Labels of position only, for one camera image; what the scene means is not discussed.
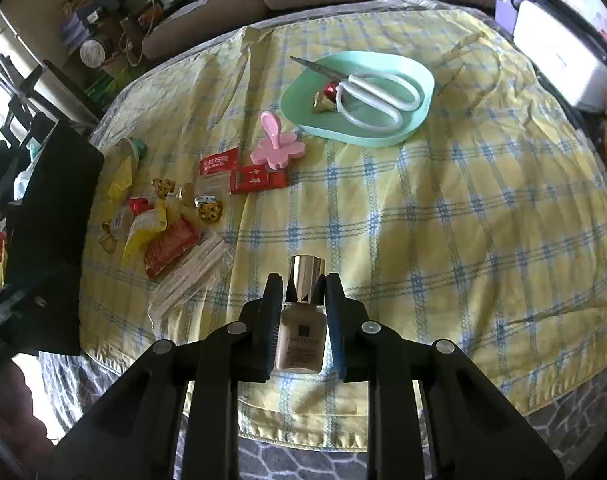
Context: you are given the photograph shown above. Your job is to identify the stack of purple boxes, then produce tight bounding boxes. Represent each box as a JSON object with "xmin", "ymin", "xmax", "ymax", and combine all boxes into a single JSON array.
[{"xmin": 62, "ymin": 10, "xmax": 94, "ymax": 54}]

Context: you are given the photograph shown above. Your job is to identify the green bag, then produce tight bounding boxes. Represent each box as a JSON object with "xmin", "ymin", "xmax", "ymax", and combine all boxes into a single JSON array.
[{"xmin": 86, "ymin": 75, "xmax": 115, "ymax": 107}]

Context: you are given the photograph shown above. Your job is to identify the white handled scissors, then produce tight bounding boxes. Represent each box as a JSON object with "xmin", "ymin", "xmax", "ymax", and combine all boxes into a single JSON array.
[{"xmin": 290, "ymin": 56, "xmax": 426, "ymax": 126}]

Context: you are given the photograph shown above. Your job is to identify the light purple container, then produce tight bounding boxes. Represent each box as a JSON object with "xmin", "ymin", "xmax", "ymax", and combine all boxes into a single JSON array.
[{"xmin": 495, "ymin": 0, "xmax": 534, "ymax": 32}]

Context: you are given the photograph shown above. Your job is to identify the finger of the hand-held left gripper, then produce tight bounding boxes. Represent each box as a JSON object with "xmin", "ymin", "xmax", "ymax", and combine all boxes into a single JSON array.
[{"xmin": 0, "ymin": 282, "xmax": 50, "ymax": 323}]

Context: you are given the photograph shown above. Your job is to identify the small cup with teal lid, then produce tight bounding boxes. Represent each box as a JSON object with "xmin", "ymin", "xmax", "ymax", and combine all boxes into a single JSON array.
[{"xmin": 114, "ymin": 136, "xmax": 149, "ymax": 168}]

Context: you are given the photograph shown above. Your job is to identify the white paper sheet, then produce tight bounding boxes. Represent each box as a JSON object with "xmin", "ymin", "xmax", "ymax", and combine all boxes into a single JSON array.
[{"xmin": 163, "ymin": 0, "xmax": 215, "ymax": 26}]

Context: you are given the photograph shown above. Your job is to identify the round white disc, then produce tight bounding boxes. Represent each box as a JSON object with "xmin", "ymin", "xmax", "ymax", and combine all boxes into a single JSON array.
[{"xmin": 80, "ymin": 39, "xmax": 108, "ymax": 67}]

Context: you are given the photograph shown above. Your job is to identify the beige foundation bottle gold cap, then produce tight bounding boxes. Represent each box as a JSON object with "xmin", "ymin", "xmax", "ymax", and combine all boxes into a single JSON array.
[{"xmin": 274, "ymin": 255, "xmax": 329, "ymax": 375}]

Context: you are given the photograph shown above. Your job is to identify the red and clear snack packet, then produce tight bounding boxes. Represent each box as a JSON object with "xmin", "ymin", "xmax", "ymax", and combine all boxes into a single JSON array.
[{"xmin": 199, "ymin": 150, "xmax": 240, "ymax": 197}]

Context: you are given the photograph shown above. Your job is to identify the clear pack of wooden sticks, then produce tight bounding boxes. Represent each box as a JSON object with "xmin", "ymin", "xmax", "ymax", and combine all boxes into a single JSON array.
[{"xmin": 150, "ymin": 240, "xmax": 229, "ymax": 318}]

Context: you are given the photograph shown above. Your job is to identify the white appliance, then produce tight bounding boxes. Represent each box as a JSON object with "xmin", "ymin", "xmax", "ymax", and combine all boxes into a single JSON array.
[{"xmin": 512, "ymin": 0, "xmax": 607, "ymax": 112}]

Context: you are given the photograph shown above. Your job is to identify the yellow snack packet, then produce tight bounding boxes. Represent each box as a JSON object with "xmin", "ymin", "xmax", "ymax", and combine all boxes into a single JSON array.
[{"xmin": 122, "ymin": 207, "xmax": 171, "ymax": 266}]

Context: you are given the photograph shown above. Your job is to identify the yellow plaid tablecloth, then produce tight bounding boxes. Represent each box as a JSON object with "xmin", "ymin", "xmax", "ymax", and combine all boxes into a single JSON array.
[{"xmin": 78, "ymin": 7, "xmax": 607, "ymax": 447}]

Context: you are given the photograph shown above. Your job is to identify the black storage box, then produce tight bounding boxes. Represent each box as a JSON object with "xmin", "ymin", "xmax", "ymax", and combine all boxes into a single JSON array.
[{"xmin": 6, "ymin": 120, "xmax": 105, "ymax": 357}]

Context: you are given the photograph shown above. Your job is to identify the yellow crumpled wrapper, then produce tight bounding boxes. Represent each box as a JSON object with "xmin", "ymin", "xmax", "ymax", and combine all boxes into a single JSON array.
[{"xmin": 107, "ymin": 157, "xmax": 135, "ymax": 202}]

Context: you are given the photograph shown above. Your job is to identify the pink butterfly shaped clip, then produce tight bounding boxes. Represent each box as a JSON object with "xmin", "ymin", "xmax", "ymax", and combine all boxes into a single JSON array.
[{"xmin": 250, "ymin": 111, "xmax": 308, "ymax": 170}]

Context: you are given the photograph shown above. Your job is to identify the red gold foil candy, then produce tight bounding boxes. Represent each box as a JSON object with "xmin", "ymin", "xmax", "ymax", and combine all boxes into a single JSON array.
[{"xmin": 311, "ymin": 82, "xmax": 340, "ymax": 115}]

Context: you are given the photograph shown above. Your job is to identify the dark wooden chair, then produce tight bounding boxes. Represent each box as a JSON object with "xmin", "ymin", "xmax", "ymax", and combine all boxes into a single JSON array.
[{"xmin": 8, "ymin": 60, "xmax": 102, "ymax": 136}]

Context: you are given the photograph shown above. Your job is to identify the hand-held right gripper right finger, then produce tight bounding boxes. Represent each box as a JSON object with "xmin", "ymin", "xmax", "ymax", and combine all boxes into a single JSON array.
[{"xmin": 325, "ymin": 272, "xmax": 567, "ymax": 480}]

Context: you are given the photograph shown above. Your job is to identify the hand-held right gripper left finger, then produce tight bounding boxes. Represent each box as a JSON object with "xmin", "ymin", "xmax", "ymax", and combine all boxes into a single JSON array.
[{"xmin": 36, "ymin": 272, "xmax": 286, "ymax": 480}]

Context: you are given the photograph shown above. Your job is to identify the mint green tray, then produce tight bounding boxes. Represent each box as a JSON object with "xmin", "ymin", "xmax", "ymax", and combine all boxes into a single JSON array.
[{"xmin": 280, "ymin": 51, "xmax": 436, "ymax": 149}]

